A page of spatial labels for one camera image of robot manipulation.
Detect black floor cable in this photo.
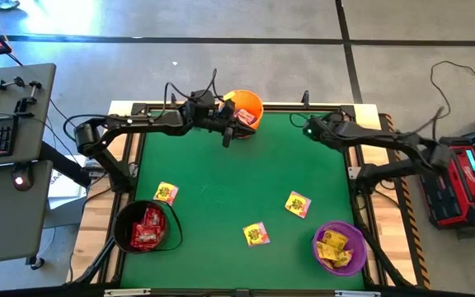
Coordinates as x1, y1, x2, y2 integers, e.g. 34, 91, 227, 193
429, 60, 475, 120

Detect black plastic bucket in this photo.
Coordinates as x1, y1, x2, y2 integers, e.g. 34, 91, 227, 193
112, 200, 184, 255

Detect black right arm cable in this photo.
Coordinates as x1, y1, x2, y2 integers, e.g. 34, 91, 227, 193
289, 106, 445, 135

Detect yellow black hazard strip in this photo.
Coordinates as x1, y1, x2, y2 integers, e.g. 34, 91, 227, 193
393, 172, 432, 290

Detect black desk foot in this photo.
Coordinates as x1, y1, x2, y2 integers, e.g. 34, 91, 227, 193
25, 255, 45, 271

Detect green table mat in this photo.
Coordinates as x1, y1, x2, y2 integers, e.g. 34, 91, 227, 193
120, 109, 365, 290

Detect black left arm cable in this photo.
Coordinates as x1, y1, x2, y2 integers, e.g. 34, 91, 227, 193
62, 68, 227, 144

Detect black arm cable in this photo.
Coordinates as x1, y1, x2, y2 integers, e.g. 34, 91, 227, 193
62, 68, 227, 144
289, 106, 445, 135

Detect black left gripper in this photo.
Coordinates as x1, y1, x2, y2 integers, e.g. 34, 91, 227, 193
184, 89, 257, 149

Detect Hershey's cookies cream bar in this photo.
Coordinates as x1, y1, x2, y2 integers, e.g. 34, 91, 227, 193
235, 108, 259, 126

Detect yellow Sour Patch candy pack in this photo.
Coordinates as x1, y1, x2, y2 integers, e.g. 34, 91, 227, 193
242, 221, 271, 248
316, 241, 340, 262
153, 181, 180, 207
331, 248, 355, 269
322, 229, 350, 250
284, 190, 313, 219

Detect orange pumpkin face bucket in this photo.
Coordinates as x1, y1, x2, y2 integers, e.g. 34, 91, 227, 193
222, 89, 265, 140

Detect black computer mouse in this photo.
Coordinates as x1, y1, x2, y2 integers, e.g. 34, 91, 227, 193
11, 163, 35, 192

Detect red black power station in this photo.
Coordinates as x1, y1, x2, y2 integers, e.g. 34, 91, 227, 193
419, 142, 475, 230

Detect purple plastic bucket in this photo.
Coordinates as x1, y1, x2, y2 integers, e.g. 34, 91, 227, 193
311, 220, 369, 277

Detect silver metal bracket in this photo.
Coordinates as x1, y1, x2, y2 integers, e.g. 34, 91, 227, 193
335, 290, 382, 297
104, 288, 152, 297

